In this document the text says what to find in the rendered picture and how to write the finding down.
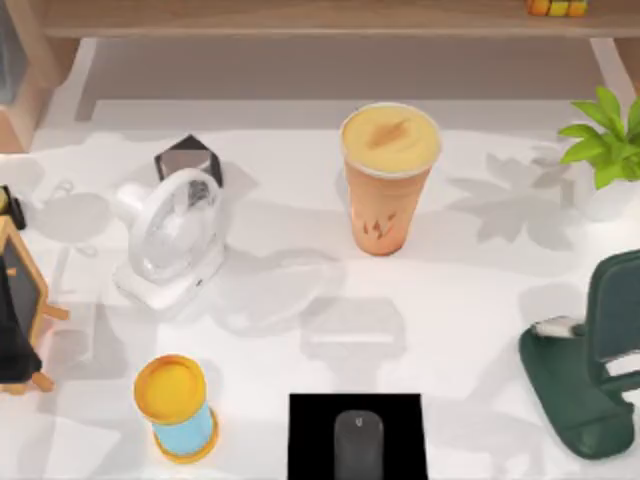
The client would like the green potted plant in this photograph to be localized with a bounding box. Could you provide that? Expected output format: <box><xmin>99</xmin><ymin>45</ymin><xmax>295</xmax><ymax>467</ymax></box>
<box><xmin>557</xmin><ymin>85</ymin><xmax>640</xmax><ymax>223</ymax></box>

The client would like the black hexagonal box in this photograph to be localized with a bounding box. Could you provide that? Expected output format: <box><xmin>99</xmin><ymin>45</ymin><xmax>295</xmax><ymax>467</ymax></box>
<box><xmin>153</xmin><ymin>133</ymin><xmax>226</xmax><ymax>190</ymax></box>

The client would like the white desk fan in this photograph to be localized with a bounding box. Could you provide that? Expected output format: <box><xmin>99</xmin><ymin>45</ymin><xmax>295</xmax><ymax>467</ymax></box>
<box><xmin>112</xmin><ymin>168</ymin><xmax>227</xmax><ymax>310</ymax></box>

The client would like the wooden framed blackboard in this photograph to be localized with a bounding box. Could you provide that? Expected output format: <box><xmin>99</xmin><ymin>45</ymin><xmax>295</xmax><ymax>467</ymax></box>
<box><xmin>0</xmin><ymin>215</ymin><xmax>71</xmax><ymax>396</ymax></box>

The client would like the dark green phone stand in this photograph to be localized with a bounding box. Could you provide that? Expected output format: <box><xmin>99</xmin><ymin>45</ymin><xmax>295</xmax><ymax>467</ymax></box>
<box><xmin>518</xmin><ymin>248</ymin><xmax>640</xmax><ymax>461</ymax></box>

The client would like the colourful cube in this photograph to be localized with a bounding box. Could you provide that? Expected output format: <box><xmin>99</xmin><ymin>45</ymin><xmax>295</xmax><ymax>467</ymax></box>
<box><xmin>525</xmin><ymin>0</ymin><xmax>589</xmax><ymax>18</ymax></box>

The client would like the black mouse pad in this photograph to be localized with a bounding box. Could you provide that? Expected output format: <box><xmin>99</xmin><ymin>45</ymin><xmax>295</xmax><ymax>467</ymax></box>
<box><xmin>287</xmin><ymin>393</ymin><xmax>426</xmax><ymax>480</ymax></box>

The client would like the dark grey computer mouse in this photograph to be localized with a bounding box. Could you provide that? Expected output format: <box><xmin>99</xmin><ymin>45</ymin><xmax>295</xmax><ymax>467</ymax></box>
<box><xmin>333</xmin><ymin>409</ymin><xmax>386</xmax><ymax>480</ymax></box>

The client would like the yellow and blue can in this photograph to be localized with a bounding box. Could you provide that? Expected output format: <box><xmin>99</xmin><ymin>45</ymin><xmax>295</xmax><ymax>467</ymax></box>
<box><xmin>133</xmin><ymin>354</ymin><xmax>220</xmax><ymax>459</ymax></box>

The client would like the wooden shelf unit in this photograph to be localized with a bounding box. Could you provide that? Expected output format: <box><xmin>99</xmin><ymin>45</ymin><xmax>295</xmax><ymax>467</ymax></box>
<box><xmin>0</xmin><ymin>0</ymin><xmax>640</xmax><ymax>154</ymax></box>

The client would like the orange drink cup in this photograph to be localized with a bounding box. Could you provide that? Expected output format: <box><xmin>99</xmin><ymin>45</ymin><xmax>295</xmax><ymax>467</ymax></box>
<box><xmin>340</xmin><ymin>102</ymin><xmax>444</xmax><ymax>257</ymax></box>

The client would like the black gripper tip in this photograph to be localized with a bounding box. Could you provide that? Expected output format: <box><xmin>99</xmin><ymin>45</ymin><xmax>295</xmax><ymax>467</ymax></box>
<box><xmin>0</xmin><ymin>184</ymin><xmax>26</xmax><ymax>231</ymax></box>

